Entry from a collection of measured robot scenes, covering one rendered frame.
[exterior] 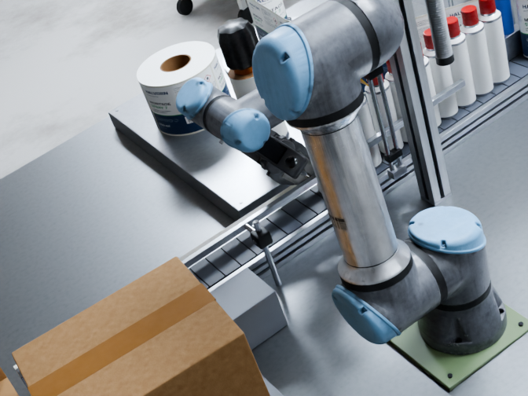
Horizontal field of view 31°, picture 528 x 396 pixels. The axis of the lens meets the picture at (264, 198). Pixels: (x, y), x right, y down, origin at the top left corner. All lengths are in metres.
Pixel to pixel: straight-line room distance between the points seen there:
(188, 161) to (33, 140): 2.35
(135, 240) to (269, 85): 0.91
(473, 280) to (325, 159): 0.36
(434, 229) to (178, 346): 0.45
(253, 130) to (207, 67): 0.65
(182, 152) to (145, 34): 2.81
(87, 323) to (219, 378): 0.24
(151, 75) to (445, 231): 1.02
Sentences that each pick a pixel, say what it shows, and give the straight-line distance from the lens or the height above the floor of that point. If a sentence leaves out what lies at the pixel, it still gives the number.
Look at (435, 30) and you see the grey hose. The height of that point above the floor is 1.15.
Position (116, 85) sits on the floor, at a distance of 4.66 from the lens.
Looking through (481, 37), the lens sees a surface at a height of 1.02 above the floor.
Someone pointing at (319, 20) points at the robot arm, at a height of 1.48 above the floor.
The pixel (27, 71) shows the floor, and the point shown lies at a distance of 5.18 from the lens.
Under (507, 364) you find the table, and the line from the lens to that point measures 1.62.
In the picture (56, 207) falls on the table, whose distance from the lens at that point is 2.36.
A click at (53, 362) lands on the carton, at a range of 1.48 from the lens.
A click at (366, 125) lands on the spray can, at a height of 0.99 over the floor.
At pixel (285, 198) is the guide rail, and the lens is 1.85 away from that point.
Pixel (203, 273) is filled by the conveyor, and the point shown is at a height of 0.88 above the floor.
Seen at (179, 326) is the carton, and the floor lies 1.12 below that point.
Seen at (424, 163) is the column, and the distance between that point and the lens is 1.88.
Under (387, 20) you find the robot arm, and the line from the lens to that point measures 1.31.
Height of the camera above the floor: 2.05
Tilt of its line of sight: 36 degrees down
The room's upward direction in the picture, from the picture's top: 20 degrees counter-clockwise
